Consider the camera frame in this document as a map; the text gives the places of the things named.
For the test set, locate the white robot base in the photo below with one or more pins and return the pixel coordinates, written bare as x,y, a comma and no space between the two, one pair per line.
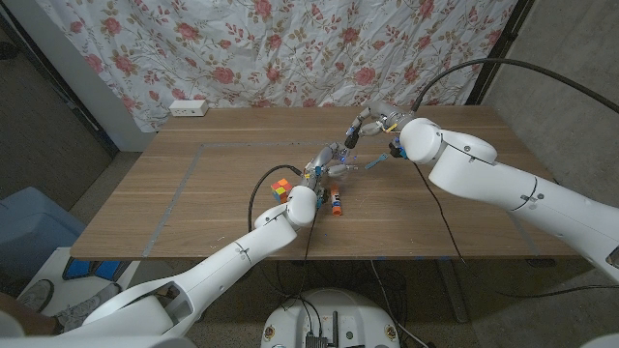
333,314

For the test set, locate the person's brown limb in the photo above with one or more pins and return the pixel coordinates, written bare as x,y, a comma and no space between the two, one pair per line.
24,316

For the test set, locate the black backdrop stand pole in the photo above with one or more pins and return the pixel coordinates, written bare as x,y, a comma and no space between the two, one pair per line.
498,29

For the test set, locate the small blue scissors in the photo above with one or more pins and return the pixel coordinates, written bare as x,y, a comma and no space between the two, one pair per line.
376,161

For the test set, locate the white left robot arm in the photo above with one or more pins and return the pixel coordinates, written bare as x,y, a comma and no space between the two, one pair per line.
232,256

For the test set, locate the multicoloured Rubik's cube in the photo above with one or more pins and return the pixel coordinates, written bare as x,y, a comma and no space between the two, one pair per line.
281,190

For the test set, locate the white platform with blue pads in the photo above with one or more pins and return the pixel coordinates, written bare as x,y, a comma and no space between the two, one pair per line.
53,266

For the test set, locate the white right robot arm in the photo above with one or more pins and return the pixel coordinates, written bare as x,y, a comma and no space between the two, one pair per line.
483,174

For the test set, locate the grey sneaker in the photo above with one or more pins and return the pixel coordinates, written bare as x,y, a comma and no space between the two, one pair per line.
79,309
36,295

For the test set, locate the orange glue stick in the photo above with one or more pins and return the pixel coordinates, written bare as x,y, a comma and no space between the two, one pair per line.
336,203

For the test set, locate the blue plastic bin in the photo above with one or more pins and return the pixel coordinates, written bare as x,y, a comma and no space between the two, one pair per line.
34,227

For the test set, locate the grey table leg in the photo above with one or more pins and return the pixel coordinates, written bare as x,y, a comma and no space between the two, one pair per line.
452,290

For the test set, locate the white power strip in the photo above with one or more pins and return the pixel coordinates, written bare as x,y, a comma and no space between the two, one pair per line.
187,107

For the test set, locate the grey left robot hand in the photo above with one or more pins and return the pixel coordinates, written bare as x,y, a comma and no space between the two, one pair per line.
324,159

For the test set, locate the white robot torso shell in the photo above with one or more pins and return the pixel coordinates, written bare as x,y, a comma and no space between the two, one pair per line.
97,342

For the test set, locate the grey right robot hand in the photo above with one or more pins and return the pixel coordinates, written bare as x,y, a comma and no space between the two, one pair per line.
387,118

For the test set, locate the clear spray bottle body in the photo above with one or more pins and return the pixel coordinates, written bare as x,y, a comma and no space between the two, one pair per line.
352,160

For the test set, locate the black spray trigger cap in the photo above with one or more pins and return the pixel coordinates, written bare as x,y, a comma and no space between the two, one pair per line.
351,140

